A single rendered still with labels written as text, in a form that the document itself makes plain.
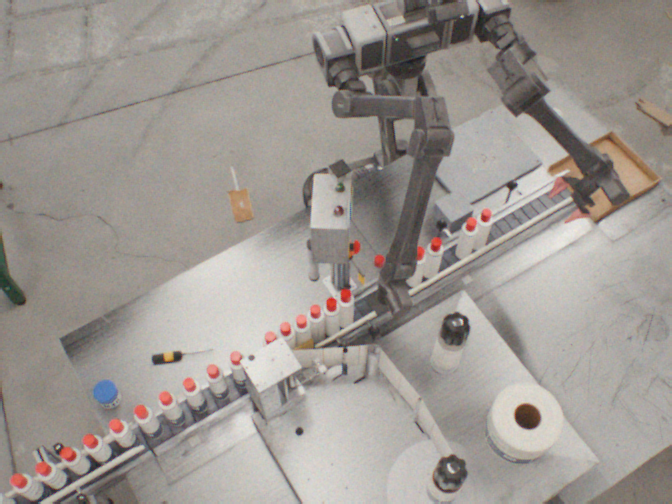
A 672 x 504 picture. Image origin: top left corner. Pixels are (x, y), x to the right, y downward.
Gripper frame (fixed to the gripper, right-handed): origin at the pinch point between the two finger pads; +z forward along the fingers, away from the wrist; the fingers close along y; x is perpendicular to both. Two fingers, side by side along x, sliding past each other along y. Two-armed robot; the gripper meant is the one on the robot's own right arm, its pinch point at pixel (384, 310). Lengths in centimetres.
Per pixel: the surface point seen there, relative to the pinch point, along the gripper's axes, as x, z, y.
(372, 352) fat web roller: -9.2, 0.5, -10.3
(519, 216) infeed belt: 12, 17, 66
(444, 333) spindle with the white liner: -17.4, -6.6, 8.3
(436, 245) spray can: 9.2, -2.3, 25.3
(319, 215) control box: 16.1, -40.7, -12.3
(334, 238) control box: 10.7, -35.8, -11.1
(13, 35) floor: 288, 105, -47
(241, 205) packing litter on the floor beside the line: 121, 104, 6
